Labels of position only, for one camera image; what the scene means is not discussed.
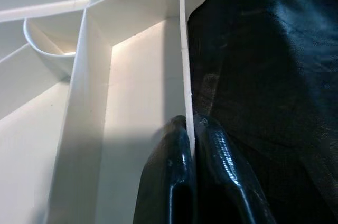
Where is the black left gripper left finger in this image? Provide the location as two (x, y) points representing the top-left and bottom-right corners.
(133, 115), (198, 224)

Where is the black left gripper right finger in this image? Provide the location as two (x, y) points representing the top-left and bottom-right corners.
(195, 114), (277, 224)

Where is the white plastic table top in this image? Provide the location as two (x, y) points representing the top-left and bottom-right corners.
(0, 0), (213, 224)

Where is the black plastic table cover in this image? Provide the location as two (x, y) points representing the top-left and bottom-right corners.
(184, 0), (338, 224)

